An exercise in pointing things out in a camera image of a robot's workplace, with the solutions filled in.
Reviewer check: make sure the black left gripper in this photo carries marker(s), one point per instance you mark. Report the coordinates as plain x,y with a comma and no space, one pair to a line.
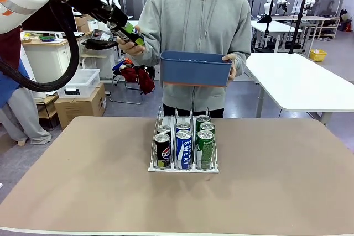
91,1

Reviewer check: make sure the black Pepsi can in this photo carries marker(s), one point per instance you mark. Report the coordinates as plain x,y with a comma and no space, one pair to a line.
162,150
164,129
124,34

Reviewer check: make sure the person's left forearm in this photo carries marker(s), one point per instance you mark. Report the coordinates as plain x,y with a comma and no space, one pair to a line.
242,62

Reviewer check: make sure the person's right forearm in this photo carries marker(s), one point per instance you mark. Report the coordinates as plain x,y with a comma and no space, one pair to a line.
150,39

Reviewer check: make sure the person's right hand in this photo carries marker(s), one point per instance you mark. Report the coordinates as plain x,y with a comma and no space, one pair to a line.
132,51

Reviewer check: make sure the person's left hand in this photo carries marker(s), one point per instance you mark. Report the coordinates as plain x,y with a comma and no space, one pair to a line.
231,67

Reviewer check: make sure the printed plastic packet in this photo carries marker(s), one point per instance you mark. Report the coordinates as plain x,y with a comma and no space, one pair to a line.
101,34

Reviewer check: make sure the black bag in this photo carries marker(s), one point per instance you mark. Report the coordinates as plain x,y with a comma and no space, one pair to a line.
101,44

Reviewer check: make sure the red and black jacket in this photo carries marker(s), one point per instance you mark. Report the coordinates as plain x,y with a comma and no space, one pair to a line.
138,75

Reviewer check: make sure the small wooden side table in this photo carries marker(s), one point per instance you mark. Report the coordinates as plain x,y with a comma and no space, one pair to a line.
92,57

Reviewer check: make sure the black tripod stand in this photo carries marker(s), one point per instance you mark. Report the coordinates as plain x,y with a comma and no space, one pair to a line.
267,26
298,23

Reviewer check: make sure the small cardboard box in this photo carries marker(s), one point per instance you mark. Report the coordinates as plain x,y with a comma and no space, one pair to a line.
82,24

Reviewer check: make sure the person in grey hoodie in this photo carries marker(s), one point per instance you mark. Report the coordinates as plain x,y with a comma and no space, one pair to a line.
199,20

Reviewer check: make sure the clear plastic storage box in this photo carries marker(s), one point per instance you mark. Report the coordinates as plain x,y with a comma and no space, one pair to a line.
83,81

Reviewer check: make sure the green bowl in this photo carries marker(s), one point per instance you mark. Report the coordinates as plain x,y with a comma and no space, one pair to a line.
47,38

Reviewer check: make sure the yellow plastic basket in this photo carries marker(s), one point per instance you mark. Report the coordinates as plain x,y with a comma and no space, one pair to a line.
318,55

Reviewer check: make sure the white desk with wood top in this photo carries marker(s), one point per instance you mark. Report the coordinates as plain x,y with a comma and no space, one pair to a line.
47,59

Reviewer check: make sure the brown cardboard box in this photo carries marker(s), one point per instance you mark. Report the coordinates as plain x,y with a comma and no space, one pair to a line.
80,109

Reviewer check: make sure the black computer monitor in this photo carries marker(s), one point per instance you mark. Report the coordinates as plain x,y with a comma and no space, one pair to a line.
38,23

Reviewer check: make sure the blue Pocari Sweat can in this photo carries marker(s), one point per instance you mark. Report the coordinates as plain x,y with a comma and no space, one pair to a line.
183,126
184,150

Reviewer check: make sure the large white table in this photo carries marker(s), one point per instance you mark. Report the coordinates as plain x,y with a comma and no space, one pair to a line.
298,81

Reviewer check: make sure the metal chair frame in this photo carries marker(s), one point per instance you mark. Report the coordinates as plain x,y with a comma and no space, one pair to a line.
125,102

